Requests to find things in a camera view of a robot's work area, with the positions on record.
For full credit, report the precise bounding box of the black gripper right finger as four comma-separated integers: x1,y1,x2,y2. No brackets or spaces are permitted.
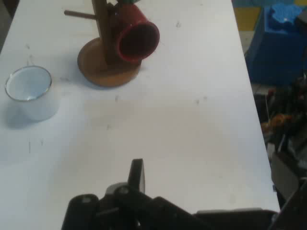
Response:
194,207,281,230

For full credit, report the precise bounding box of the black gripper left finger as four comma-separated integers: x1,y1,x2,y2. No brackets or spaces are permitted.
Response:
61,158,200,230

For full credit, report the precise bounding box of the dark equipment pile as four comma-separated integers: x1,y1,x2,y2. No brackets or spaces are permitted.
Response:
254,76,307,230

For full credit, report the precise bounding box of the white enamel mug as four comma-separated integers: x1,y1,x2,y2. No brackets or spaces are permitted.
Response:
4,66,59,122

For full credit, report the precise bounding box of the brown wooden mug tree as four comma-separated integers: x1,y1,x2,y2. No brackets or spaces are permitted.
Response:
64,0,142,87

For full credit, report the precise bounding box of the blue giant building block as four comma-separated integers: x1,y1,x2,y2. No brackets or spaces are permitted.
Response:
246,3,307,85

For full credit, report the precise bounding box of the red mug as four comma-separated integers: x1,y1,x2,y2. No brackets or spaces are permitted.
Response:
115,3,161,63

